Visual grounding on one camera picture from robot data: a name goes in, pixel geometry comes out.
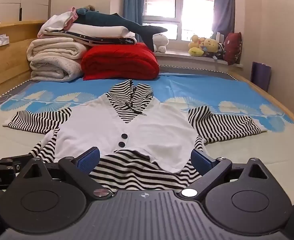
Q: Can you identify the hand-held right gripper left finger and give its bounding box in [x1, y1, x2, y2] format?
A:
[19, 147, 113, 198]

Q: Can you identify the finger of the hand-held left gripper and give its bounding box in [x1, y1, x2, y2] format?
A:
[0, 154, 35, 172]

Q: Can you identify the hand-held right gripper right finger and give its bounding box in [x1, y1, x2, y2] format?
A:
[181, 149, 275, 197]

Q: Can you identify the white striped hooded top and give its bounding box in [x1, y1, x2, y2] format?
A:
[3, 79, 269, 190]

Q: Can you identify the blue patterned bed mat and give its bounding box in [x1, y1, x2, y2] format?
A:
[0, 72, 294, 180]

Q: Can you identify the red folded blanket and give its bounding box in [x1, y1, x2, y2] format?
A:
[81, 42, 160, 81]

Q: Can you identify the purple box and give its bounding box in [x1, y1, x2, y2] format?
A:
[251, 61, 272, 92]

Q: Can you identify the cream folded blanket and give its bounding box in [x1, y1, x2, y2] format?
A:
[27, 38, 87, 82]

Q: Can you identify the striped plush toy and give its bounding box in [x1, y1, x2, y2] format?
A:
[216, 42, 225, 60]

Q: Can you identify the yellow duck plush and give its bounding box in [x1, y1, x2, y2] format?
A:
[188, 34, 205, 57]

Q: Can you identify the yellow round plush toy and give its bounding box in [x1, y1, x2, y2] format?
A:
[201, 37, 219, 57]

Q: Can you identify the dark red cushion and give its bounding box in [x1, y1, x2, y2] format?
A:
[223, 32, 242, 65]

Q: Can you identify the dark star print blanket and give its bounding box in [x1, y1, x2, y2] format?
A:
[40, 29, 138, 47]

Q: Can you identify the white plush toy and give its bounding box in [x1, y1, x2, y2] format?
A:
[152, 33, 169, 53]

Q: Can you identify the white folded quilt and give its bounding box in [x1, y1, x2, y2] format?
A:
[70, 23, 135, 38]

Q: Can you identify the blue shark plush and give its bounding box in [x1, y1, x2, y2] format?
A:
[73, 5, 168, 52]

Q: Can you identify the white pink folded blanket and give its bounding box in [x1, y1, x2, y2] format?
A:
[38, 7, 78, 34]

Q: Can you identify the blue curtain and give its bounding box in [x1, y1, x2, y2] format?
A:
[211, 0, 235, 40]
[123, 0, 146, 43]

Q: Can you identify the window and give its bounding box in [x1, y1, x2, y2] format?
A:
[142, 0, 216, 42]

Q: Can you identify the wooden bed frame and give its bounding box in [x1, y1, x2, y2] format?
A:
[0, 20, 294, 130]

